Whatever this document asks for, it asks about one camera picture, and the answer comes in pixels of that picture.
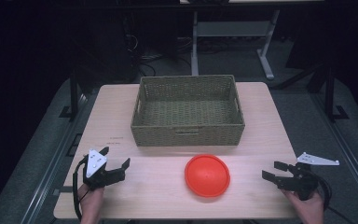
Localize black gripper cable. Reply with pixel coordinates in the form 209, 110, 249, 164
313, 174, 357, 224
72, 155, 90, 222

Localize person's right hand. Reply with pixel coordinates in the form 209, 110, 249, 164
282, 189, 325, 224

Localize black metal stand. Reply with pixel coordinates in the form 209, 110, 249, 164
58, 69, 81, 121
323, 63, 351, 123

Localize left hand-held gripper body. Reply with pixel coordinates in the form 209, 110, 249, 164
81, 148, 127, 191

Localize black floor cables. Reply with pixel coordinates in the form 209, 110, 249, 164
122, 32, 194, 77

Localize white metal desk frame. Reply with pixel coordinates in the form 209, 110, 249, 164
190, 8, 282, 81

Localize green woven basket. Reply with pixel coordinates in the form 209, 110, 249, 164
130, 74, 246, 147

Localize aluminium floor rail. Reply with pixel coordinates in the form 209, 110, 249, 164
20, 88, 100, 224
309, 91, 358, 217

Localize orange plastic bowl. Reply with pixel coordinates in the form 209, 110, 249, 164
184, 154, 231, 198

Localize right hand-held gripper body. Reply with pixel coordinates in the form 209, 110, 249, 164
278, 151, 340, 202

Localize person's left hand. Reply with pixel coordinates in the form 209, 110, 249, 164
76, 183, 105, 224

